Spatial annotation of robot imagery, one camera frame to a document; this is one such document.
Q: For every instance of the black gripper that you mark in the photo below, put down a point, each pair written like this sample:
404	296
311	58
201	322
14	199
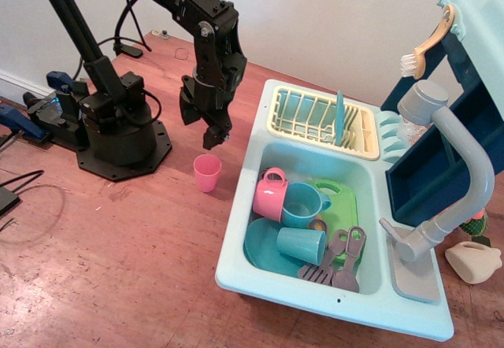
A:
219	69

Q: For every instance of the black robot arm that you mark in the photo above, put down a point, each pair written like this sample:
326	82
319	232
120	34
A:
188	13

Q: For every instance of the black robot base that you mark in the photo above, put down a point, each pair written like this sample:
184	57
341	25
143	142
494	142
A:
125	140

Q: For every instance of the pink plastic cup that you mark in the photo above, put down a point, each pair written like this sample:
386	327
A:
207	168

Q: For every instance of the blue plate in sink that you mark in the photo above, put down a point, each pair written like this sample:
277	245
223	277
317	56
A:
261	250

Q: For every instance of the light blue toy sink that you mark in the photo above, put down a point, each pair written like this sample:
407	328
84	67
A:
376	304

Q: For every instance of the blue plastic cup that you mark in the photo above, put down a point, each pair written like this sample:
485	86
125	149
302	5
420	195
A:
303	244

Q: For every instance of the yellow dish rack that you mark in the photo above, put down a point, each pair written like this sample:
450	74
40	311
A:
308	117

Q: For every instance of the pink mug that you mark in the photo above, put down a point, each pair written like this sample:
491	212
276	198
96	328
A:
270	194

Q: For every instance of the blue mug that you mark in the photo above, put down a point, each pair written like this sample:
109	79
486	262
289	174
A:
302	203

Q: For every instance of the blue plate in rack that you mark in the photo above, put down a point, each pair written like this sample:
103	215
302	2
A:
339	118

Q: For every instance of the blue table clamp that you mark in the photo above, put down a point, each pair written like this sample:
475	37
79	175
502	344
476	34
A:
54	118

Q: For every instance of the green cutting board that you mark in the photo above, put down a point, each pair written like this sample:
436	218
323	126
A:
342	214

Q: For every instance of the grey toy spatula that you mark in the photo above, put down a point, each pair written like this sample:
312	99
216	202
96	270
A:
324	272

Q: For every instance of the grey toy spoon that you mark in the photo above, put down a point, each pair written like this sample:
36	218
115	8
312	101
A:
345	277

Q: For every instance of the tan dish brush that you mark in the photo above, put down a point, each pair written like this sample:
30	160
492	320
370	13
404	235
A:
414	64

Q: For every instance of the dark blue shelf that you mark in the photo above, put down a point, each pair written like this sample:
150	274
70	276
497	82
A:
431	175

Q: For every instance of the grey toy faucet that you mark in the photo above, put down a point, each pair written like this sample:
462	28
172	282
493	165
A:
425	103

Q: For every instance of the green toy cactus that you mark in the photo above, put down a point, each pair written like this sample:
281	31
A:
476	227

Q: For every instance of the beige toy jug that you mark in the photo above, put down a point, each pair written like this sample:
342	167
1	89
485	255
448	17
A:
474	262

